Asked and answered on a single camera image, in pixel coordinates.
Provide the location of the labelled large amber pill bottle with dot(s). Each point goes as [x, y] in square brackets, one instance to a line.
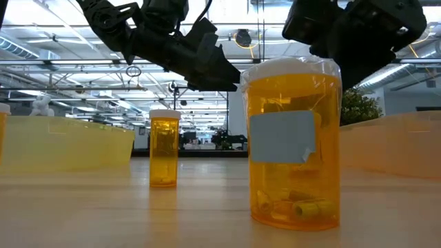
[293, 193]

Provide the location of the dark monitor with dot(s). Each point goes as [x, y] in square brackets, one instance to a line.
[429, 109]

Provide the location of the small grey wall box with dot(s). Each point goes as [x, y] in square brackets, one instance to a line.
[430, 83]

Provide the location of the green potted plant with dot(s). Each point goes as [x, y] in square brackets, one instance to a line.
[360, 106]

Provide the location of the grey ceiling air duct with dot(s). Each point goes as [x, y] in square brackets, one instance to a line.
[20, 50]
[396, 74]

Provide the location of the black aluminium table frame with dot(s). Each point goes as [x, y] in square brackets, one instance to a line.
[196, 154]

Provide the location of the orange plastic bin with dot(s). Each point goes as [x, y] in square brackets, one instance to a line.
[396, 148]

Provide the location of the white figure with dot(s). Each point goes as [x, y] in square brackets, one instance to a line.
[41, 106]

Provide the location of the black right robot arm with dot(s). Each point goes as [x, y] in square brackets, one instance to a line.
[396, 17]

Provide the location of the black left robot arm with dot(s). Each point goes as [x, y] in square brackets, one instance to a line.
[110, 24]

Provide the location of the yellow plastic bin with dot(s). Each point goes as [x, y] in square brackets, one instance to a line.
[69, 144]

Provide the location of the small white ball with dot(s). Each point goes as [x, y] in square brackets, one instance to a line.
[3, 131]

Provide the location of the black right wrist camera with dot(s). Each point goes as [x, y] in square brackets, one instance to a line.
[306, 20]

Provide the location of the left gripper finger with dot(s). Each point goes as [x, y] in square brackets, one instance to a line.
[222, 70]
[213, 87]

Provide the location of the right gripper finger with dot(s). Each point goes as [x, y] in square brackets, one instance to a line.
[356, 77]

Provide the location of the small amber pill bottle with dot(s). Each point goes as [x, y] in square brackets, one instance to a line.
[163, 155]

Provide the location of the dark distant workstation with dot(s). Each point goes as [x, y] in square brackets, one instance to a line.
[227, 139]

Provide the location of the black distant station frame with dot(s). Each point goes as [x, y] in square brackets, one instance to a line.
[227, 110]

